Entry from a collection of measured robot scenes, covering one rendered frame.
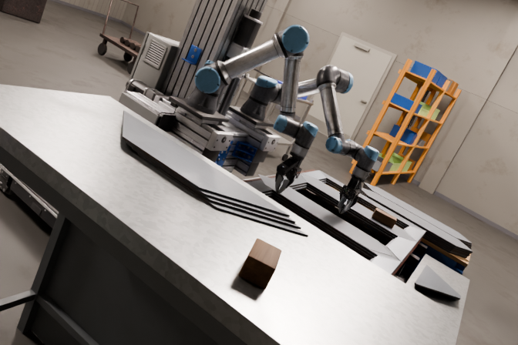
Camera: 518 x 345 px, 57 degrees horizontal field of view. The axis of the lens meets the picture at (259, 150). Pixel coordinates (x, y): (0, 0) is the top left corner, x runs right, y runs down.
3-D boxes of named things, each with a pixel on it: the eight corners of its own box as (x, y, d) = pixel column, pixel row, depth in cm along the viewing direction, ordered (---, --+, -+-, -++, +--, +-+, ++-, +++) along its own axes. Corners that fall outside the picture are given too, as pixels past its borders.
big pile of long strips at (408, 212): (471, 249, 306) (475, 242, 304) (467, 264, 270) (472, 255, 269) (363, 188, 337) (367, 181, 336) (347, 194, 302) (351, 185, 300)
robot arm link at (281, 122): (272, 125, 225) (293, 135, 225) (272, 130, 214) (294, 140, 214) (279, 111, 223) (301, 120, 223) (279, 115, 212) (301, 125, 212)
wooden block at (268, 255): (247, 256, 102) (257, 236, 101) (272, 269, 102) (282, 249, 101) (237, 276, 93) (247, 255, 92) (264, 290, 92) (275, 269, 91)
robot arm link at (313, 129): (302, 118, 220) (319, 126, 220) (292, 139, 222) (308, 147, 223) (303, 121, 212) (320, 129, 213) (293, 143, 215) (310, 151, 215)
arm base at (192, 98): (179, 99, 227) (186, 80, 225) (198, 102, 240) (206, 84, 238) (202, 113, 220) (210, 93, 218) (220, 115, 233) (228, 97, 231)
